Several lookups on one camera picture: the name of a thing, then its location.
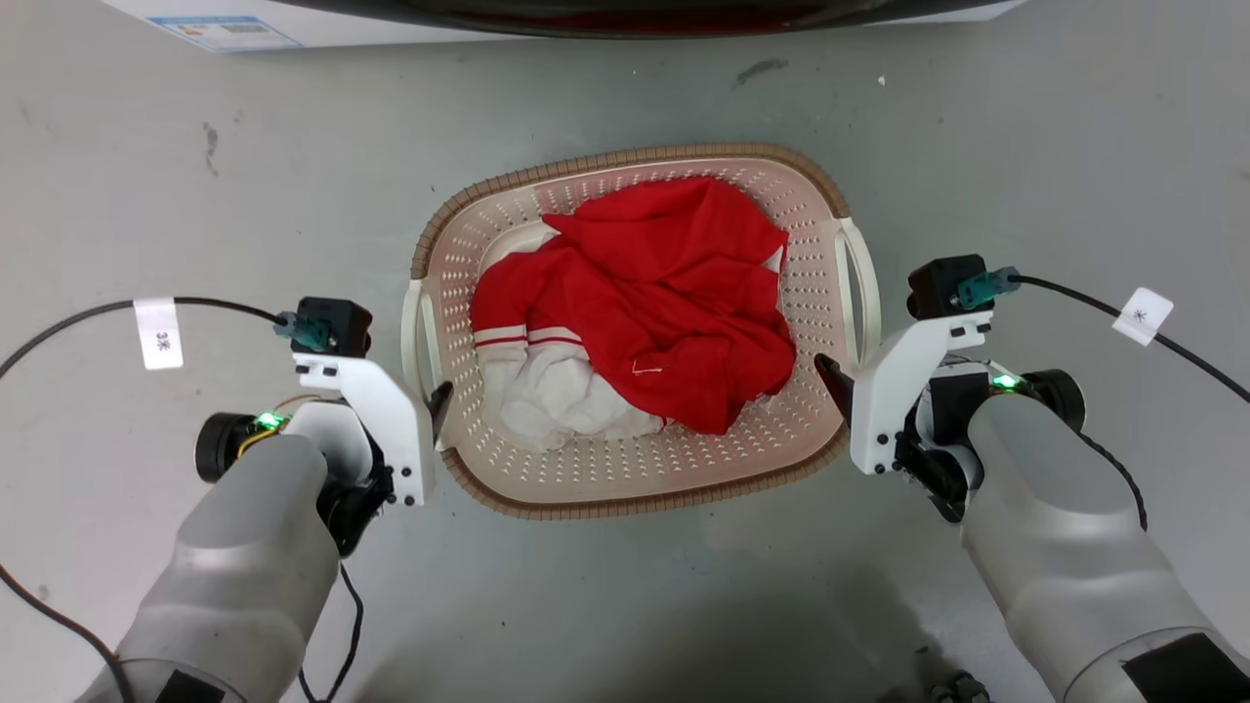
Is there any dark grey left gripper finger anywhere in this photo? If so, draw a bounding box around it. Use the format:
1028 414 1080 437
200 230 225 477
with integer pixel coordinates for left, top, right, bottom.
427 380 455 452

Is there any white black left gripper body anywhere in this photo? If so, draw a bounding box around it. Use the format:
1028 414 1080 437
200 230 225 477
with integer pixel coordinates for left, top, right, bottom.
292 352 438 558

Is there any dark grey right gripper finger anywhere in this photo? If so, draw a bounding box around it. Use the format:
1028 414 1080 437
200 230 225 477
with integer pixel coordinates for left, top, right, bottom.
813 352 856 428

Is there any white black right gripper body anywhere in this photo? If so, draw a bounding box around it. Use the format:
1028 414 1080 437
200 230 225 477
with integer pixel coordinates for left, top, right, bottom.
849 310 995 525

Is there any beige plastic laundry basket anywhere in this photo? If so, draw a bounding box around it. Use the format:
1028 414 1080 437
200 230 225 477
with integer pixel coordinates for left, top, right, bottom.
400 143 883 521

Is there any red and white garment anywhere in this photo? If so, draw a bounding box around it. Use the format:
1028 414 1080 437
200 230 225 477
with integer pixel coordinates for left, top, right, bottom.
469 176 797 452

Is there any white washing machine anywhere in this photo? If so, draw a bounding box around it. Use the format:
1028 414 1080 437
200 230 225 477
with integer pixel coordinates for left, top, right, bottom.
98 0 1031 54

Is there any blue energy label sticker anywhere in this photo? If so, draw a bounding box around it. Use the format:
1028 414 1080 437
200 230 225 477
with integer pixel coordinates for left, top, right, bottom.
146 15 304 54

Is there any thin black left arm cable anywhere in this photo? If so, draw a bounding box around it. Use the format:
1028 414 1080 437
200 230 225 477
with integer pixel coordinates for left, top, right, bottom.
0 560 366 703

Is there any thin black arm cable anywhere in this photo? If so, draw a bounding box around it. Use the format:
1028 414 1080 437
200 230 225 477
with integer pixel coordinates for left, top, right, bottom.
1074 431 1150 534
0 560 366 703

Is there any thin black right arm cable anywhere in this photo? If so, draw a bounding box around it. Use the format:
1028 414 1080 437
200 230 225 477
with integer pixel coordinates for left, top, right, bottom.
1074 431 1150 534

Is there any white numbered cable tag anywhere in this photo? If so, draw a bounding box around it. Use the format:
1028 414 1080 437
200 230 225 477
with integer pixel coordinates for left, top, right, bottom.
133 297 186 372

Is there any white starred cable tag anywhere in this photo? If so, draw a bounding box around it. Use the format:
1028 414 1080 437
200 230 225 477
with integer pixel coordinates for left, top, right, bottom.
1111 286 1175 348

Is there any black right camera cable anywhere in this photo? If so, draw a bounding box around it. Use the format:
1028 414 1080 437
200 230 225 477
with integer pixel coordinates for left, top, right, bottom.
1010 275 1250 404

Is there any black camera cable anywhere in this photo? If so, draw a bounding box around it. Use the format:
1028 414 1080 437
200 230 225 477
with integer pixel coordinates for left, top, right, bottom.
1010 275 1250 404
0 296 290 382

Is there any black left camera cable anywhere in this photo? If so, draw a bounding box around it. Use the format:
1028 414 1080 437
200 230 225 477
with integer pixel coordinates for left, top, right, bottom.
0 296 290 382

